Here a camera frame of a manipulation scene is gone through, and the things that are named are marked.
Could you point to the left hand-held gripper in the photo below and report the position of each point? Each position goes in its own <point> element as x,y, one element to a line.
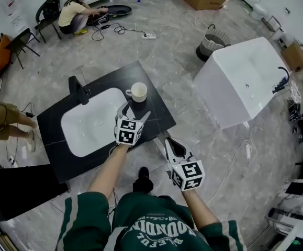
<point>129,132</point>

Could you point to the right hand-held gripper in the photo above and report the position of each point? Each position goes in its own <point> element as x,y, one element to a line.
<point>190,175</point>

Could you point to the white ceramic mug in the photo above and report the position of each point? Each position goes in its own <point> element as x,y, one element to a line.
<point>139,93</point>

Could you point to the black vanity with white sink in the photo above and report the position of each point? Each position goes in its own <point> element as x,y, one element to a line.
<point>156,114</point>

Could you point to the person's left forearm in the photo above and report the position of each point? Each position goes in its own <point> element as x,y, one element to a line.
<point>108,171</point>

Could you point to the person's right forearm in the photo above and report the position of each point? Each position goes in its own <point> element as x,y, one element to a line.
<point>199,208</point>

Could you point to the white sink basin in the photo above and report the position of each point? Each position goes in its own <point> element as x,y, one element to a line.
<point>88,129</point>

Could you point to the black sink faucet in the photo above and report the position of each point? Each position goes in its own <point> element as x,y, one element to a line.
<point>79,90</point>

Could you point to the person's left leg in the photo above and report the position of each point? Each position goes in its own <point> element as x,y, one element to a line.
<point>143,182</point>

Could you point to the white power strip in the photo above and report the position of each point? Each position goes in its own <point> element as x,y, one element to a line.
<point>149,35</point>
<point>249,152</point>

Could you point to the green printed t-shirt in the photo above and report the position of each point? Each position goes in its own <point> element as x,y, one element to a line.
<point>151,229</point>

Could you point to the white bathtub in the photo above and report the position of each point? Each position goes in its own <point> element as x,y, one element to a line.
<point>232,88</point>

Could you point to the black equipment bag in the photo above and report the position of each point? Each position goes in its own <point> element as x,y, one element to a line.
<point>97,18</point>

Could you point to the ribbed grey basket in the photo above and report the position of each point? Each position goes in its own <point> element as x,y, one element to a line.
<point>212,42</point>

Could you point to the black bathtub faucet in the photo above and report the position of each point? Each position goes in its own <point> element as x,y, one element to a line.
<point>283,81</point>

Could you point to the metal rack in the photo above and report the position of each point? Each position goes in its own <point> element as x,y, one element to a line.
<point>284,223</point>

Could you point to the marble top table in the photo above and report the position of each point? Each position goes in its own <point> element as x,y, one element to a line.
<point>297,200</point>

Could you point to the black box cabinet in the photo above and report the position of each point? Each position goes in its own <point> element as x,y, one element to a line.
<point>23,189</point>

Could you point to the black armchair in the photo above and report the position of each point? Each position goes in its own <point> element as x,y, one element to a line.
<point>47,12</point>

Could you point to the black folding chair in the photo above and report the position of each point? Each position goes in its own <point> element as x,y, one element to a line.
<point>19,42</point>

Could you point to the small open cardboard box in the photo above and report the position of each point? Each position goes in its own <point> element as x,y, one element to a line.
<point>295,57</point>

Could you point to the white toilet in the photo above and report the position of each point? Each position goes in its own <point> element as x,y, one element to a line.
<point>259,10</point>

